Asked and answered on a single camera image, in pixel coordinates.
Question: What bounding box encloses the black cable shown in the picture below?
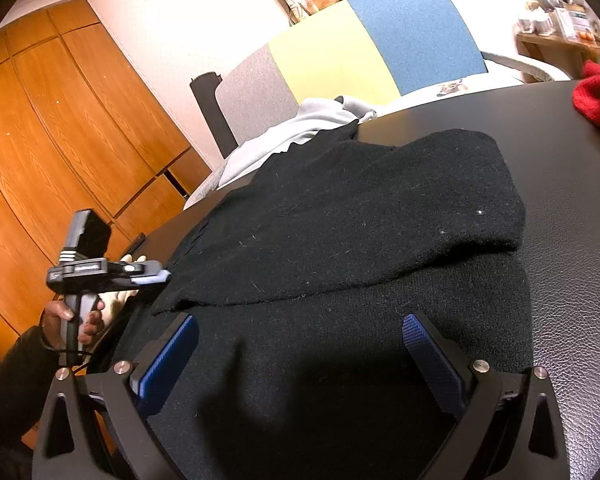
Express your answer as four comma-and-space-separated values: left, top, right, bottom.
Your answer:
57, 342, 93, 376

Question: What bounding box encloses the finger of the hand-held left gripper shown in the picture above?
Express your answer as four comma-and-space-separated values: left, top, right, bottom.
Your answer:
122, 274, 172, 288
109, 259, 165, 277

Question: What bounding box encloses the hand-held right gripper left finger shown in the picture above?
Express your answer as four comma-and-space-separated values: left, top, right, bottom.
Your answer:
32, 314, 199, 480

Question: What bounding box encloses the grey yellow blue armchair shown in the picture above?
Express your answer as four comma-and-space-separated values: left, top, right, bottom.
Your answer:
185, 0, 573, 211

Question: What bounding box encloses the wooden wardrobe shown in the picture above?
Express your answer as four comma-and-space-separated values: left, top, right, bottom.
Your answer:
0, 0, 211, 341

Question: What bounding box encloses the person's left forearm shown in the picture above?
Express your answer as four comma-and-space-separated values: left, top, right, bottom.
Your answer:
0, 325, 63, 461

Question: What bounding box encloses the person's left hand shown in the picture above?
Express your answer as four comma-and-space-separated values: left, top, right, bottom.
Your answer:
41, 296, 107, 350

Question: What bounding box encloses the wooden desk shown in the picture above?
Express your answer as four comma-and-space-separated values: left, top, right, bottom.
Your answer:
515, 32, 600, 78

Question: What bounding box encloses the red sweater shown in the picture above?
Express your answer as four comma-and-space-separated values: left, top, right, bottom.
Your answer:
571, 60, 600, 141

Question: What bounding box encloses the black sweater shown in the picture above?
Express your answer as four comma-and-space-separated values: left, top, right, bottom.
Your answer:
150, 120, 533, 480

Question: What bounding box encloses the light grey hoodie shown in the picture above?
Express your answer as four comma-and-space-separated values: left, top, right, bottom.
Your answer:
220, 95, 381, 191

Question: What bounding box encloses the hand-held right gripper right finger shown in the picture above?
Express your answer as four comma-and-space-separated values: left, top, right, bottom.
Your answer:
401, 312, 571, 480

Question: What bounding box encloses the white printed pillow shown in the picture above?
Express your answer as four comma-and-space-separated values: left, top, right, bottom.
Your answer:
380, 80, 523, 116

